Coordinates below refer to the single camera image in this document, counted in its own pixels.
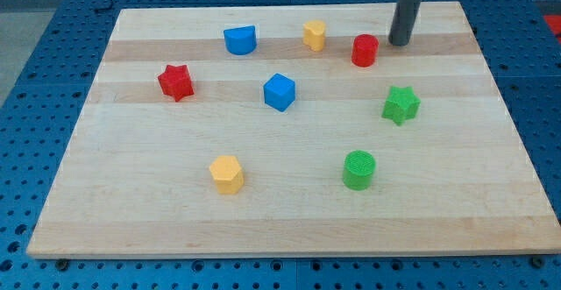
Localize blue cube block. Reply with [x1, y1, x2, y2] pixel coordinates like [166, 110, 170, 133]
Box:
[263, 74, 295, 112]

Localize wooden board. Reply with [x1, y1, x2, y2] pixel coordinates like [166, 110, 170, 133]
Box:
[27, 2, 560, 259]

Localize yellow hexagon block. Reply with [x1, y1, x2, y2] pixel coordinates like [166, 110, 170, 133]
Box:
[209, 155, 245, 195]

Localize green cylinder block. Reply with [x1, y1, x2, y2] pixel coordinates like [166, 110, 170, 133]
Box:
[342, 150, 376, 191]

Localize blue half-round block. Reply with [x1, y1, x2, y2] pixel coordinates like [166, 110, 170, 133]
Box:
[224, 25, 257, 55]

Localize yellow heart block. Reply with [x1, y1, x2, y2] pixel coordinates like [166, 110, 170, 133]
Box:
[302, 20, 326, 52]

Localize red star block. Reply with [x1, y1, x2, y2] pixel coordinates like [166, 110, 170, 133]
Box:
[157, 65, 195, 102]

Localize red cylinder block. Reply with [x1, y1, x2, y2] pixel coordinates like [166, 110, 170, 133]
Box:
[352, 34, 379, 67]

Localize green star block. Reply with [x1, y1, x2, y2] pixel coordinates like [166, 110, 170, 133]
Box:
[381, 86, 421, 126]

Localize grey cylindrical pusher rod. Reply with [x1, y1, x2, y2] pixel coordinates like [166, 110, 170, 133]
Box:
[388, 0, 422, 46]

